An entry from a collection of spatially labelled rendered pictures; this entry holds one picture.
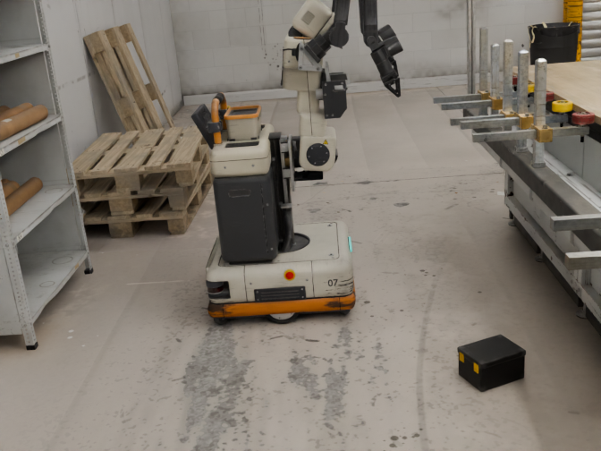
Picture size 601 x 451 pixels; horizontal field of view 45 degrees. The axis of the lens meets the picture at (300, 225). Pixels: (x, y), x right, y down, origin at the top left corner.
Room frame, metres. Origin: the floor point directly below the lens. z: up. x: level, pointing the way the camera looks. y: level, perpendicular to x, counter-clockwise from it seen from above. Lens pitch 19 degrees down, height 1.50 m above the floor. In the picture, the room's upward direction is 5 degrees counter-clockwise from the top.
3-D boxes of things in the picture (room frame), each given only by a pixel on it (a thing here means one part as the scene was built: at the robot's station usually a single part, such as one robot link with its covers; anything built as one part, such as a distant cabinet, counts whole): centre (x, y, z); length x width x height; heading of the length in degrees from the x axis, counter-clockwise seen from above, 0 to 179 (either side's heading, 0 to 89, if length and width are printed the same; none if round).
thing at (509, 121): (2.97, -0.91, 0.84); 0.43 x 0.03 x 0.04; 87
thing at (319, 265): (3.28, 0.10, 0.16); 0.67 x 0.64 x 0.25; 87
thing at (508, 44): (3.26, -0.97, 0.90); 0.04 x 0.04 x 0.48; 87
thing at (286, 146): (3.33, -0.07, 0.68); 0.28 x 0.27 x 0.25; 177
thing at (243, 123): (3.28, 0.22, 0.87); 0.23 x 0.15 x 0.11; 177
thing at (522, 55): (3.01, -0.96, 0.88); 0.04 x 0.04 x 0.48; 87
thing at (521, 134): (2.72, -0.90, 0.84); 0.43 x 0.03 x 0.04; 87
